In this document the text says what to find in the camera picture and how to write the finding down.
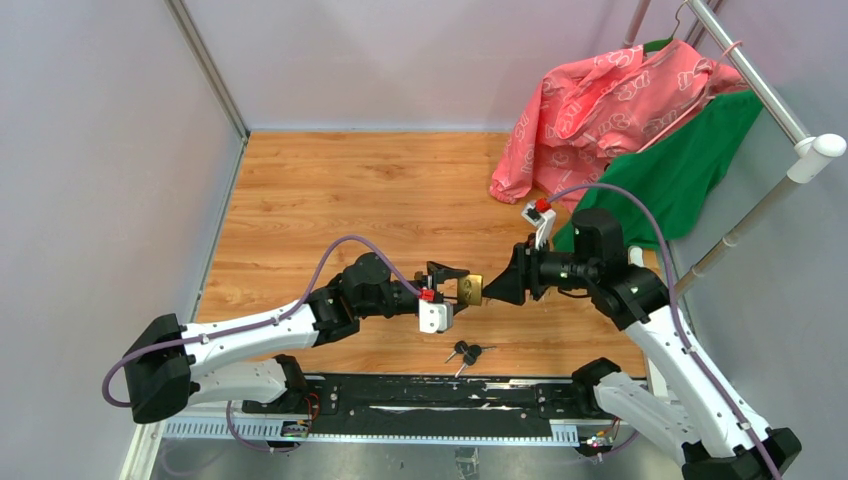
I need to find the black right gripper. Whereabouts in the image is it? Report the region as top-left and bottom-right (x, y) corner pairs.
(483, 232), (597, 305)

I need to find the brass padlock steel shackle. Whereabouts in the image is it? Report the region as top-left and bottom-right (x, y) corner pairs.
(448, 272), (483, 309)

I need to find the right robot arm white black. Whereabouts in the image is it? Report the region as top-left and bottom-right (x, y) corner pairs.
(482, 200), (802, 479)

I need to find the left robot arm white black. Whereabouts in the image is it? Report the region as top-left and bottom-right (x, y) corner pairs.
(123, 252), (482, 424)

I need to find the black-headed key bunch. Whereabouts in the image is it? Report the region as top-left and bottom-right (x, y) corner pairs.
(445, 340), (495, 378)

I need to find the green garment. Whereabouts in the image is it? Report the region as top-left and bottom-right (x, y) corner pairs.
(553, 89), (765, 253)

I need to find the pink patterned garment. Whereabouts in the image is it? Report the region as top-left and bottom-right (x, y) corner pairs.
(489, 40), (748, 204)

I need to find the metal clothes rack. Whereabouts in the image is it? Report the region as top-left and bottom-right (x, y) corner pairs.
(621, 0), (848, 409)

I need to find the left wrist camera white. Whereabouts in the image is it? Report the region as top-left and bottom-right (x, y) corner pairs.
(418, 288), (454, 334)

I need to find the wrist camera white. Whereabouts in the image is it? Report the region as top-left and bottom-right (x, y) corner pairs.
(418, 288), (454, 334)
(522, 198), (557, 250)

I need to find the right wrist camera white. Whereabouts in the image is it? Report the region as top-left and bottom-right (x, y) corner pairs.
(522, 198), (557, 250)

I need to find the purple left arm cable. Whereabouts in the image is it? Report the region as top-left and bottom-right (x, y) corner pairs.
(101, 235), (425, 455)

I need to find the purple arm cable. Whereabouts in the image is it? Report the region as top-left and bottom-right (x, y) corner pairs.
(546, 182), (786, 480)
(101, 235), (425, 455)

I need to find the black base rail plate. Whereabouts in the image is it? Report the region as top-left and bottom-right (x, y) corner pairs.
(148, 372), (743, 446)

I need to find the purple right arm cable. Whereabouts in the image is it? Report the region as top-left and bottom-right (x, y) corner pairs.
(546, 182), (786, 480)

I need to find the aluminium corner frame post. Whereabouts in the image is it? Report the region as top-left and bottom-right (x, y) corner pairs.
(164, 0), (250, 145)

